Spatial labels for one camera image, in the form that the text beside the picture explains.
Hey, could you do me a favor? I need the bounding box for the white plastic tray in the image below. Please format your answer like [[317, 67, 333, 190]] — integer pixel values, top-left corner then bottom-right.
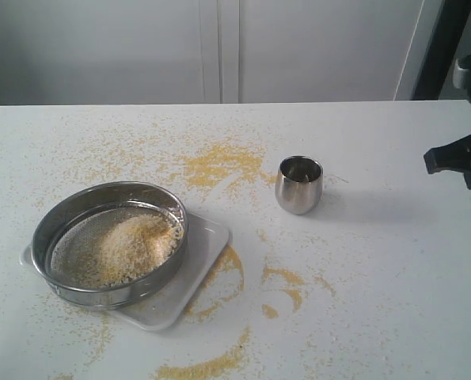
[[19, 211, 234, 333]]

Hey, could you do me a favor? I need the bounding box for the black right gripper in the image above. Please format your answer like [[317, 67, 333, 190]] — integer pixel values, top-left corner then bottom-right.
[[424, 135, 471, 190]]

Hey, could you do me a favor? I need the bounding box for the round stainless steel sieve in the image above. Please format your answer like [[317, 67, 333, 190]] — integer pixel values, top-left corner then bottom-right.
[[28, 181, 189, 310]]

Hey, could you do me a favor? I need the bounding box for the yellow grain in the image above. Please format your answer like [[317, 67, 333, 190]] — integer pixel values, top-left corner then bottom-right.
[[50, 210, 184, 289]]

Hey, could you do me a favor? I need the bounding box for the stainless steel cup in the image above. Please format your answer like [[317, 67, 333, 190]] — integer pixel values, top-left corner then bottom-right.
[[275, 155, 324, 215]]

